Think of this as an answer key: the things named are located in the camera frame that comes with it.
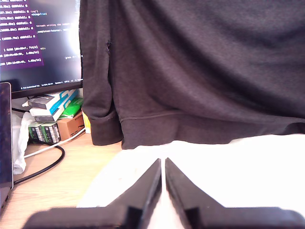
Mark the white cloth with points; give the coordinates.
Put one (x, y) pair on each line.
(238, 167)

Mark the yellow packet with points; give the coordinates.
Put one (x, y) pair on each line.
(87, 124)

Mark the brown cardboard box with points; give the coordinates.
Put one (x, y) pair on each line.
(70, 127)

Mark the green plastic package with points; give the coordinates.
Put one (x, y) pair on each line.
(71, 109)

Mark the green and black box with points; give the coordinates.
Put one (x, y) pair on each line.
(34, 131)
(51, 132)

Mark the black sweatshirt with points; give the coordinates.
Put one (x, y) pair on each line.
(190, 71)

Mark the white box with blue stripe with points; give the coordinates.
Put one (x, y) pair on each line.
(60, 102)

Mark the white plastic bag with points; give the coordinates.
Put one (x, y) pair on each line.
(20, 143)

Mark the grey and white box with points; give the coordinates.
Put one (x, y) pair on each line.
(41, 101)

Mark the computer monitor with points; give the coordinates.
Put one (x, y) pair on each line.
(59, 35)

